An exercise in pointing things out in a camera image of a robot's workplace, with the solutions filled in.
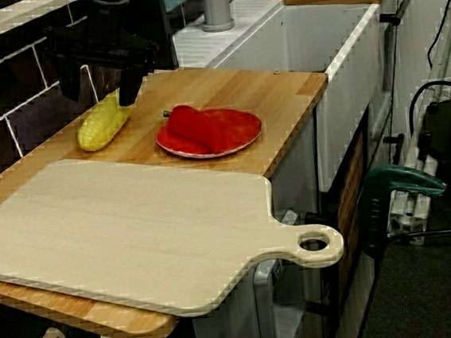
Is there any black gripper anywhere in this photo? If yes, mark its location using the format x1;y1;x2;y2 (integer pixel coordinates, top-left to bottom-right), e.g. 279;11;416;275
41;15;164;115

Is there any yellow toy corn cob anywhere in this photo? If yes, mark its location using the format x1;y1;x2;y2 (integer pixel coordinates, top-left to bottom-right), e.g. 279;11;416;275
72;86;137;154

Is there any red toy pepper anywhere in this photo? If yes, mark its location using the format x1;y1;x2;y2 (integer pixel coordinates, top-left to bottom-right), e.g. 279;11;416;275
162;100;233;159

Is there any grey metal cylinder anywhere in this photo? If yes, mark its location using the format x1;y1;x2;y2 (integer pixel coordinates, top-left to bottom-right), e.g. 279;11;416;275
199;0;242;34

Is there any red round plate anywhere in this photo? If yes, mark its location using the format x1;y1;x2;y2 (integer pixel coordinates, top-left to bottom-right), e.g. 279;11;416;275
154;103;266;163

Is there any light wooden cutting board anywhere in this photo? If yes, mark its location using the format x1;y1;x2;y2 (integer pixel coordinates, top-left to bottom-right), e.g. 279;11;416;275
0;133;350;335

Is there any white toy kitchen unit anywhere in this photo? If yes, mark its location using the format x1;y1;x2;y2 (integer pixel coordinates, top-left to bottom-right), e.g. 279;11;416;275
161;0;446;338

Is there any grey appliance door panel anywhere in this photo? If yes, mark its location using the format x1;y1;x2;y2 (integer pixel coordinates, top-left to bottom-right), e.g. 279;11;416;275
250;257;291;338

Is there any green clamp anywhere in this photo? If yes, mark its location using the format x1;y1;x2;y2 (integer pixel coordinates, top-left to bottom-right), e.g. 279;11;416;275
352;158;451;261

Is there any black bar handle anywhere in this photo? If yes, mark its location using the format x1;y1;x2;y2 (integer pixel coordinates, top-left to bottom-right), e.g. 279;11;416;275
376;0;418;28
381;133;409;167

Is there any light metal frame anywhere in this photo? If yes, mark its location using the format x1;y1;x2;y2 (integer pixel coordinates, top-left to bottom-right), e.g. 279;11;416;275
363;0;451;249

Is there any thick curved black cable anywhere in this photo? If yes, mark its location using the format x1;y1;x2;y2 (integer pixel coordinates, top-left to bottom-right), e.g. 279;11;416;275
404;78;451;140

